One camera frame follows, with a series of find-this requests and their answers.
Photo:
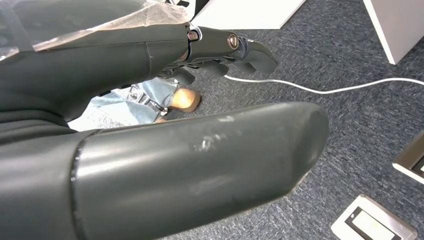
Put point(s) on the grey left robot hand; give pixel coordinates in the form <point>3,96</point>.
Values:
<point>198,159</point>

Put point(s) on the white furniture panel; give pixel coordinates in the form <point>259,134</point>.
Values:
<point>397,26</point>
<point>245,13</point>

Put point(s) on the clear plastic film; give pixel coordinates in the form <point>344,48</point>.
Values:
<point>149,13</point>

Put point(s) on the metal floor socket plate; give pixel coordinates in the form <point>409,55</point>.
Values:
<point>371,225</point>
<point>412,159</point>

